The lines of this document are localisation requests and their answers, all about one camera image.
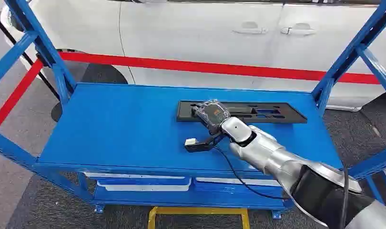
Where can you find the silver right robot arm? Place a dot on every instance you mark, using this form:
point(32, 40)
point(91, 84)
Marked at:
point(268, 155)

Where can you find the red barrier tape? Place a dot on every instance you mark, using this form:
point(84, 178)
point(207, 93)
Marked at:
point(193, 66)

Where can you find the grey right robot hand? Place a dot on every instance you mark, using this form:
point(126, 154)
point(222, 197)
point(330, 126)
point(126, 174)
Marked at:
point(213, 114)

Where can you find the yellow metal frame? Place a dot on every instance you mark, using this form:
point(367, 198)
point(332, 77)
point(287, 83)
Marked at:
point(196, 211)

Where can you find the white car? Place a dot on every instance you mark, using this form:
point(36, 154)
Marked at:
point(196, 34)

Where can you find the black foam tool tray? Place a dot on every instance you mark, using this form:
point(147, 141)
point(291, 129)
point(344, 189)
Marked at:
point(284, 115)

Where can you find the black car tyre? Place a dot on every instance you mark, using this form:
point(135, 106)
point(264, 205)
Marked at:
point(101, 73)

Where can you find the black barrier post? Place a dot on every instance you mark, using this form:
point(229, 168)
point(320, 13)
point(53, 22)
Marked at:
point(13, 39)

